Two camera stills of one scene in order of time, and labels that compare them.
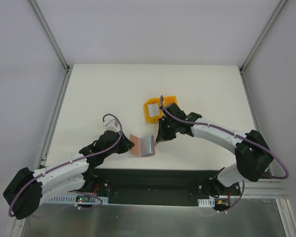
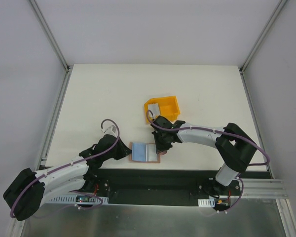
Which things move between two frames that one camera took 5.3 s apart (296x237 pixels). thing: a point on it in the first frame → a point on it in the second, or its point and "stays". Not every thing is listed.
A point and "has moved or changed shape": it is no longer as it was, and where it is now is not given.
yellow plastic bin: x=166 y=100 stays
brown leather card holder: x=135 y=142 has moved or changed shape
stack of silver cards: x=154 y=109 stays
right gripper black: x=165 y=132 → x=160 y=142
